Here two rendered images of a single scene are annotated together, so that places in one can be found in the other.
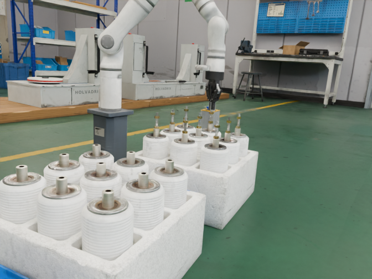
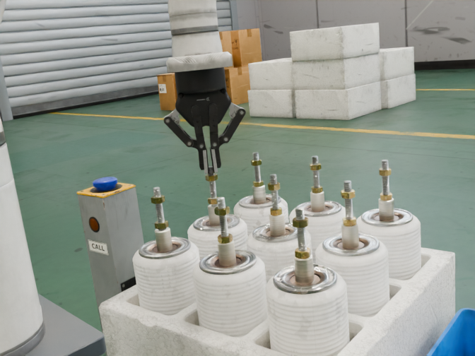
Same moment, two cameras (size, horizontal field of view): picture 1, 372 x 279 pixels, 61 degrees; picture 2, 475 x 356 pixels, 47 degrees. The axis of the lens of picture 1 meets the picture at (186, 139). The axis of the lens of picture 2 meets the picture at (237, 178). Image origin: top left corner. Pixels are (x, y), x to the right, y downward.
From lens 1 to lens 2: 1.28 m
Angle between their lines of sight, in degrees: 74
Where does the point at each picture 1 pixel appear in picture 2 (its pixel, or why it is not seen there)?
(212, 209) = not seen: hidden behind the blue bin
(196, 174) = (432, 285)
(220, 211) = not seen: hidden behind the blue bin
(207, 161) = (415, 248)
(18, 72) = not seen: outside the picture
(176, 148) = (382, 263)
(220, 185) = (451, 275)
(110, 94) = (25, 263)
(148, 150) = (343, 321)
